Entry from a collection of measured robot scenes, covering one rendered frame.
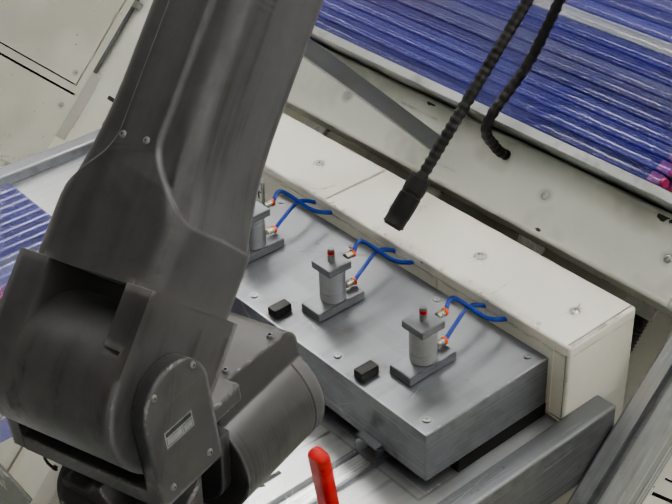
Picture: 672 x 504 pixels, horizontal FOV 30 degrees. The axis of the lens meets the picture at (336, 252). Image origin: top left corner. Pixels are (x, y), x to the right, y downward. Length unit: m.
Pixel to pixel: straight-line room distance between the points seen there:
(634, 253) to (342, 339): 0.25
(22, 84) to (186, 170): 1.85
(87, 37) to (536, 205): 1.37
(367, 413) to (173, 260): 0.55
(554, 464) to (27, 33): 1.49
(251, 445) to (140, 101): 0.16
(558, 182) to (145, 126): 0.68
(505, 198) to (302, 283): 0.20
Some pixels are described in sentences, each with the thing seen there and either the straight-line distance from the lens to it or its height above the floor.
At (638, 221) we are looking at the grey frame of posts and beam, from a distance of 1.06.
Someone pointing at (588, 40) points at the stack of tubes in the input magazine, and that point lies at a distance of 1.12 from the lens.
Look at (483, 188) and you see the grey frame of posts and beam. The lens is 1.14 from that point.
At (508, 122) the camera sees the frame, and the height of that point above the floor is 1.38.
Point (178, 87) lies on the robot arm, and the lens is 0.47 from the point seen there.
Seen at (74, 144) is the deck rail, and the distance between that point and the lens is 1.44.
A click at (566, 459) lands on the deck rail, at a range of 1.02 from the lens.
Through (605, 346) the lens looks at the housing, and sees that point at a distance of 1.03.
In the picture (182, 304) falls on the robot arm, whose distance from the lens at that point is 0.46.
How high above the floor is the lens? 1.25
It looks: 2 degrees down
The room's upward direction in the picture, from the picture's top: 31 degrees clockwise
